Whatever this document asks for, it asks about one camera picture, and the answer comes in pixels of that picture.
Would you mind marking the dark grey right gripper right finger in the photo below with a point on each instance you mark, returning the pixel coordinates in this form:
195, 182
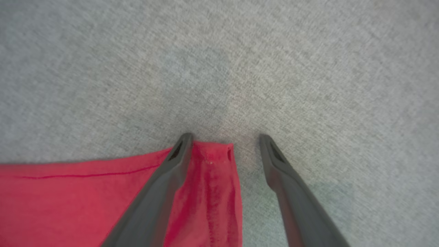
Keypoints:
298, 212

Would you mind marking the red and white garment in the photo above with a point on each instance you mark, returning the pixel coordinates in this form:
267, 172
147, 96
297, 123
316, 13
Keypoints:
68, 206

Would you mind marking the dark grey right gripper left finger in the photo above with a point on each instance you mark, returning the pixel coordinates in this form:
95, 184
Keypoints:
154, 206

